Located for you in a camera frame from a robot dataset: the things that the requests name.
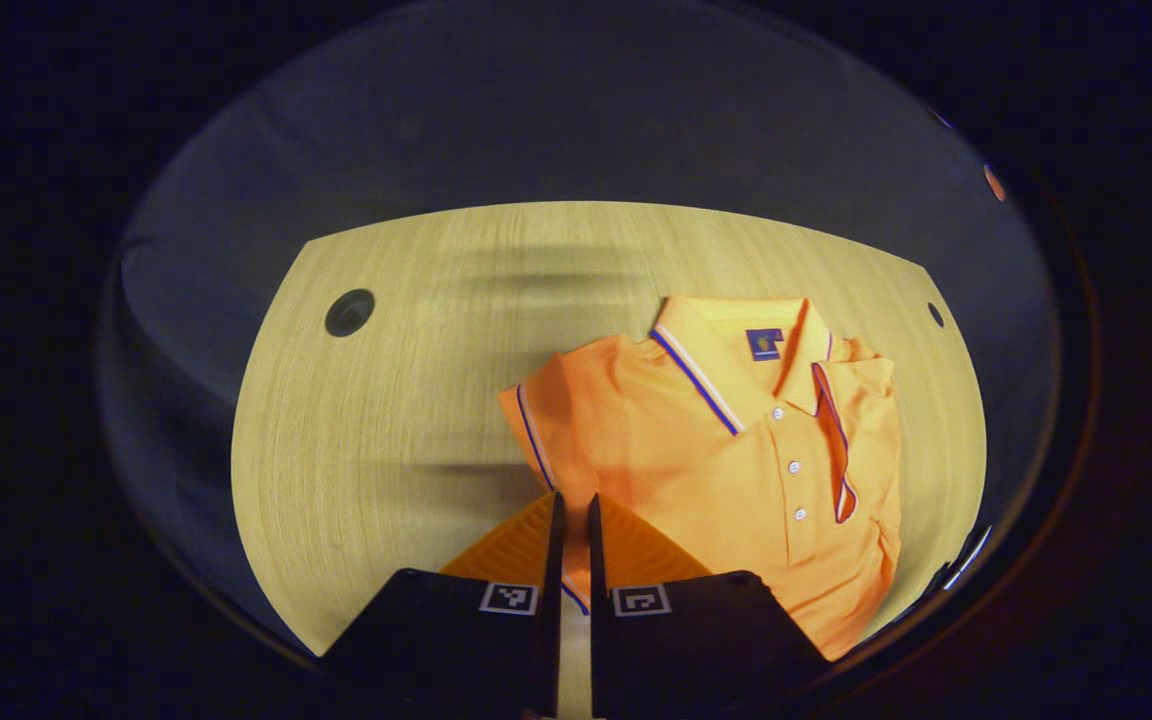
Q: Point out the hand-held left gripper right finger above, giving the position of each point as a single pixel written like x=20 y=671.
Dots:
x=686 y=650

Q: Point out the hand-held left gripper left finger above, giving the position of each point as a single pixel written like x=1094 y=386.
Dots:
x=456 y=650

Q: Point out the orange collared T-shirt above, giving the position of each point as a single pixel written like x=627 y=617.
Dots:
x=656 y=450

